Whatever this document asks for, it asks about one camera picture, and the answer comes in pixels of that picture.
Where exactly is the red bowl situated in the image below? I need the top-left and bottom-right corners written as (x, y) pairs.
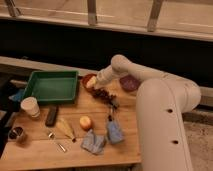
top-left (82, 74), bottom-right (97, 92)

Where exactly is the black rectangular block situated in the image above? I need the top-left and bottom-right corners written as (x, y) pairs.
top-left (45, 106), bottom-right (58, 127)

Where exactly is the grey blue cloth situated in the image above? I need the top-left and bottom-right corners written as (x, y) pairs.
top-left (81, 129), bottom-right (106, 155)

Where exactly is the blue sponge brush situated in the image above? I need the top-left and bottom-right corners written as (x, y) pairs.
top-left (106, 115), bottom-right (124, 144)

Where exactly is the green plastic tray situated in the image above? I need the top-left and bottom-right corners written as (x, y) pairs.
top-left (23, 71), bottom-right (78, 105)

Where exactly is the blue object at table edge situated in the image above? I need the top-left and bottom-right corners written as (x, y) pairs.
top-left (9, 89), bottom-right (24, 102)

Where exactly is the small metal cup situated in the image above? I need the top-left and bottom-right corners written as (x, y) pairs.
top-left (8, 127), bottom-right (26, 144)

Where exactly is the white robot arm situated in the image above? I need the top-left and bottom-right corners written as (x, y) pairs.
top-left (95, 55), bottom-right (201, 171)

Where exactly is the white paper cup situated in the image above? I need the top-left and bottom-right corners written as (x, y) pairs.
top-left (21, 97), bottom-right (40, 119)

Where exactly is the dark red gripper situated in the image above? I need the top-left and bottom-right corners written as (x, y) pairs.
top-left (91, 89), bottom-right (119, 108)

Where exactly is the yellow corn cob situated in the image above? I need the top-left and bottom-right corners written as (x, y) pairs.
top-left (56, 118), bottom-right (76, 142)

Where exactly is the purple plate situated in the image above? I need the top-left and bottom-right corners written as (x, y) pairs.
top-left (119, 75), bottom-right (140, 92)

